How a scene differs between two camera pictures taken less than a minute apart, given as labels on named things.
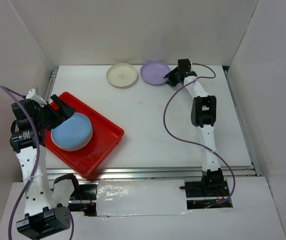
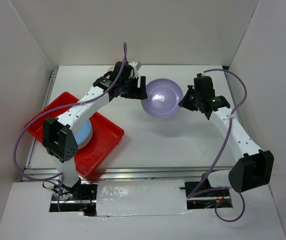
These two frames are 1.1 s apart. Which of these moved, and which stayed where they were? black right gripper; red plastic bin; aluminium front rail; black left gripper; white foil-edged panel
Moved: black right gripper; black left gripper
Stayed: white foil-edged panel; red plastic bin; aluminium front rail
